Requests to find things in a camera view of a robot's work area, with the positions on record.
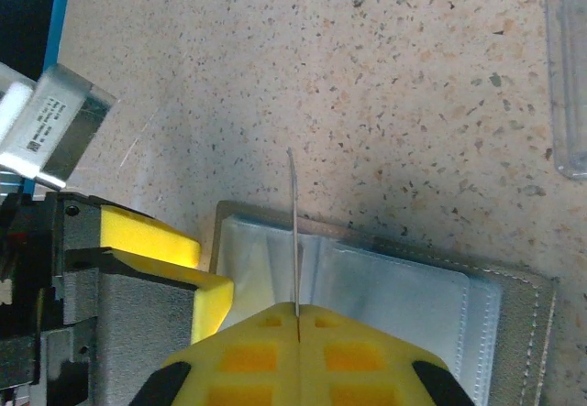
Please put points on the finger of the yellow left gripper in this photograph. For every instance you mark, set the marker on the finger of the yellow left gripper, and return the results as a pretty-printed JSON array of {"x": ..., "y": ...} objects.
[
  {"x": 147, "y": 236},
  {"x": 211, "y": 300}
]

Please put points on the dark credit card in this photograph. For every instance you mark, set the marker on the dark credit card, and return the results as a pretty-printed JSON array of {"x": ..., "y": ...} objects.
[{"x": 296, "y": 245}]

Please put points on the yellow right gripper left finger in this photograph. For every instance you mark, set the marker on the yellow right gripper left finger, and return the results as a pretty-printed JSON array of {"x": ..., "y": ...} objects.
[{"x": 247, "y": 360}]

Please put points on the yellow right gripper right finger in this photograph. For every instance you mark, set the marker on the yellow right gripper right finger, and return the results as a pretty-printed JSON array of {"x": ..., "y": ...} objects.
[{"x": 353, "y": 360}]

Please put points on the clear plastic card box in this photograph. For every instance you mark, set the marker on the clear plastic card box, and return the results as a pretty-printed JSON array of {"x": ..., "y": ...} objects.
[{"x": 568, "y": 103}]

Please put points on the grey card holder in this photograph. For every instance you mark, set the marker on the grey card holder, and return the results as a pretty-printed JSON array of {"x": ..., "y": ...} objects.
[{"x": 413, "y": 296}]

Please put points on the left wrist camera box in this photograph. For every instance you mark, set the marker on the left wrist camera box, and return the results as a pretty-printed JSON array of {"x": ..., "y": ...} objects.
[{"x": 55, "y": 122}]

